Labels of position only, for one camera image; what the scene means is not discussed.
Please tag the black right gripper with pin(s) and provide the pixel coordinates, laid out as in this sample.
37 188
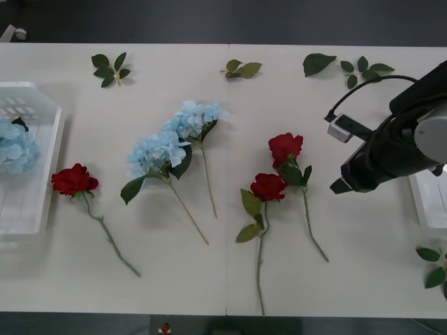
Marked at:
359 171

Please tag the silver-grey and black right arm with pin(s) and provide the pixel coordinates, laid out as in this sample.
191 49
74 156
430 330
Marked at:
430 132

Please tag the red rose with dark leaves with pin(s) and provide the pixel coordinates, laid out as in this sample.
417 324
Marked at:
284 146

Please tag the red rose with olive leaves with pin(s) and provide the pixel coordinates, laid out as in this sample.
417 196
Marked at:
267 186

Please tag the shallow white box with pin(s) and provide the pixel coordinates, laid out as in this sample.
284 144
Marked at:
433 206

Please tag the dark green leaf twig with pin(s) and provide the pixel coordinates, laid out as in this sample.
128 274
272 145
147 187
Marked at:
363 63
427 254
101 61

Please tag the single large green leaf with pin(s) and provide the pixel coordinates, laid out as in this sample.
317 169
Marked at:
316 63

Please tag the olive green leaf twig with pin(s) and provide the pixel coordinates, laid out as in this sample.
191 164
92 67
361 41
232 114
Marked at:
249 70

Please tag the pale blue flower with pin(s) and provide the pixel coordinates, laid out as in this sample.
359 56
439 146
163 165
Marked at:
192 118
153 153
17 150

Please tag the small red object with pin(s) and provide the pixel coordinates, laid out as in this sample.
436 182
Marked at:
164 328

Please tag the red rose with bare stem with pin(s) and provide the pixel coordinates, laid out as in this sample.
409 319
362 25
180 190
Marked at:
73 181

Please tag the white plastic basket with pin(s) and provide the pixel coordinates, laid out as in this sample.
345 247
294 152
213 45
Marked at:
52 139

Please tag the white tape roll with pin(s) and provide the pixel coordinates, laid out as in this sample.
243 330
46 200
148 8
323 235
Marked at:
21 33

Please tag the white plastic bar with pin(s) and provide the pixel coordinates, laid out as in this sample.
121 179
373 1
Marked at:
7 33

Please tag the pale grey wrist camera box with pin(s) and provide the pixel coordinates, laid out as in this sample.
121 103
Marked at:
338 127

